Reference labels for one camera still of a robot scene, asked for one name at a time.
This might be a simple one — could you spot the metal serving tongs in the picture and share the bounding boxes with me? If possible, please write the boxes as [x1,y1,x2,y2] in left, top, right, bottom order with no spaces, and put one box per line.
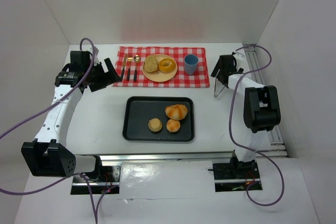
[213,78,226,98]

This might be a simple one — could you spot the brown bread slice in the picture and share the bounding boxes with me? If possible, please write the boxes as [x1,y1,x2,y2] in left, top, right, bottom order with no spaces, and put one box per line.
[144,55,158,73]

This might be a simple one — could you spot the orange glazed donut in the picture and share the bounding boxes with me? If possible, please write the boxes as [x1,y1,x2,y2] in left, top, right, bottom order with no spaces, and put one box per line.
[158,58,176,73]

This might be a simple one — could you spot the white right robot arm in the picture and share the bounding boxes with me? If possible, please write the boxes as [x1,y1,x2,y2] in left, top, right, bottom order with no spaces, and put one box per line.
[211,54,281,169]

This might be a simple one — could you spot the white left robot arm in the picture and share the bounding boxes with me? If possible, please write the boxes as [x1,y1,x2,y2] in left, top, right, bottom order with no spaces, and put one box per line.
[21,51,121,178]

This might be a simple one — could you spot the red white checkered cloth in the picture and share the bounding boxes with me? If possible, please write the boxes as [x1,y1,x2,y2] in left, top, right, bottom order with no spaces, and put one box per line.
[113,46,210,88]

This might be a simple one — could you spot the blue cup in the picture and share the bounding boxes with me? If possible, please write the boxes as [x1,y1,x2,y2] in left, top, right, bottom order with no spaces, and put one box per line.
[184,54,198,75]

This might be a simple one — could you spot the black baking tray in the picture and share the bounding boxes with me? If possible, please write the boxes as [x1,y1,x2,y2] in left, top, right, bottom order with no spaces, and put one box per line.
[122,96,195,143]

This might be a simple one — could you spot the beige round plate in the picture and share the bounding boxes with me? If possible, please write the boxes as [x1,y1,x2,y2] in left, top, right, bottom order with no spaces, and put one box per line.
[142,54,178,82]

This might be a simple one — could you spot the twisted orange white bun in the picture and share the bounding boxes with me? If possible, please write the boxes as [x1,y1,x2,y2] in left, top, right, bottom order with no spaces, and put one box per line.
[165,104,188,121]

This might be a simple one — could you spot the small round tan muffin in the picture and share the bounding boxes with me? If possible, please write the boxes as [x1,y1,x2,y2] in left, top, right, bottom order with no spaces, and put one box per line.
[148,118,162,132]

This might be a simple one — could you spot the small orange round bun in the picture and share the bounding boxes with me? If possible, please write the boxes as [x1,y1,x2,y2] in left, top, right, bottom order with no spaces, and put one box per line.
[166,119,181,133]

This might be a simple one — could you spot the gold knife green handle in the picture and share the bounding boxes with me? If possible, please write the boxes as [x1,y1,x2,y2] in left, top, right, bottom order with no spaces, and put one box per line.
[120,54,128,80]

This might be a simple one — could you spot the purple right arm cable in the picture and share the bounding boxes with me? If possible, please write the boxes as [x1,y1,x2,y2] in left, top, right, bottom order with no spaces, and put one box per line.
[228,45,285,206]

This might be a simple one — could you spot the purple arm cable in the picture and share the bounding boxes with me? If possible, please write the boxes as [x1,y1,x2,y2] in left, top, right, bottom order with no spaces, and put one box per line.
[228,45,285,206]
[0,37,111,224]

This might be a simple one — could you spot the gold spoon green handle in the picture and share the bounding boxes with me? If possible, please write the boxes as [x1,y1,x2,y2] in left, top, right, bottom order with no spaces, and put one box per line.
[133,55,141,82]

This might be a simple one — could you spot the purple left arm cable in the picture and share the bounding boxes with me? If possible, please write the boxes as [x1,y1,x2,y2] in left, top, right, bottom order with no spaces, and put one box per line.
[0,37,111,224]

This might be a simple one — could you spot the aluminium rail at table edge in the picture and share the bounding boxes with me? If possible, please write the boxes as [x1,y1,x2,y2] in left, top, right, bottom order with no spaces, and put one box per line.
[97,152,232,163]

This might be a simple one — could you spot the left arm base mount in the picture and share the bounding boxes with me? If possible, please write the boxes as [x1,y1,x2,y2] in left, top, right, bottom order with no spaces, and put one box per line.
[70,165,121,195]

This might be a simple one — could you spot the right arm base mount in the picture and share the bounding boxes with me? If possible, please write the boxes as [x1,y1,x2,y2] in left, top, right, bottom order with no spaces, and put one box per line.
[207,152,263,193]

